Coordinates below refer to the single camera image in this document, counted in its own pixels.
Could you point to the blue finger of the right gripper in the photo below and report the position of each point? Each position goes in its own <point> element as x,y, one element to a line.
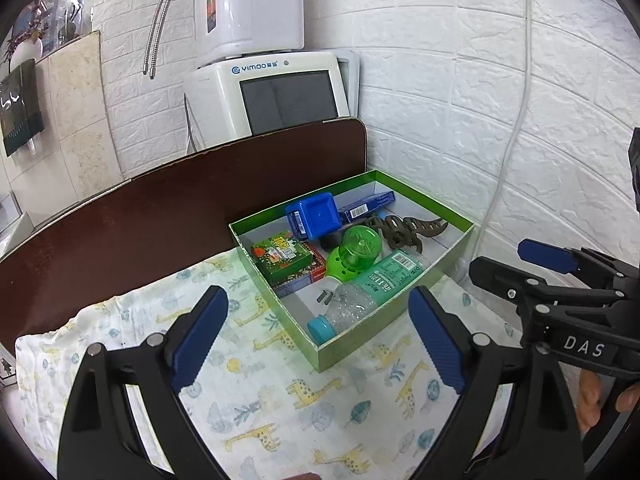
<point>554,258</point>

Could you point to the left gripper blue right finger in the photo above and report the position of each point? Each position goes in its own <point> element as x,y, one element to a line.
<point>514,418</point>

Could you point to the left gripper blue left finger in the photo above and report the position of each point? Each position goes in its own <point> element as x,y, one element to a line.
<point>100,438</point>

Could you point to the blue plastic gum box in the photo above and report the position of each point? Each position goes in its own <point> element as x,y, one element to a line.
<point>313,217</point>

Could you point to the person's hand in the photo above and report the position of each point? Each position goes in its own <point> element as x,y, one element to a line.
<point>588,409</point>

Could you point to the green mosquito repellent bottle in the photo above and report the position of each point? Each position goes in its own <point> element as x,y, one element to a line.
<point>366,279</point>

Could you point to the giraffe print cloth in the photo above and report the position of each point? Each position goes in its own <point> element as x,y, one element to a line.
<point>258,404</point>

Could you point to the green cardboard box tray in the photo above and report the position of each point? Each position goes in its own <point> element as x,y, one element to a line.
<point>296,310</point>

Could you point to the red flat box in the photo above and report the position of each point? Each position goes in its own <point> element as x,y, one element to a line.
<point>305,277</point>

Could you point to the blue long carton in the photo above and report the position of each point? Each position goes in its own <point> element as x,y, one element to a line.
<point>364,206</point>

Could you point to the green printed card box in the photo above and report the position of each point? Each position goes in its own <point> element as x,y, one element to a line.
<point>279,256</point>

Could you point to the dark brown headboard panel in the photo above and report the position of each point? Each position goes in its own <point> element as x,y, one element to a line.
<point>165,220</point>

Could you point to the white vimoo appliance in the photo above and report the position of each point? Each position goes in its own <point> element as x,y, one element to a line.
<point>243,97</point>

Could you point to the white water purifier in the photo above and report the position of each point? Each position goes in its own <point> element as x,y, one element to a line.
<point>232,28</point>

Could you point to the dark hanging wall calendar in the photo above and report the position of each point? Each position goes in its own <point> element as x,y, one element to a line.
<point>21,117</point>

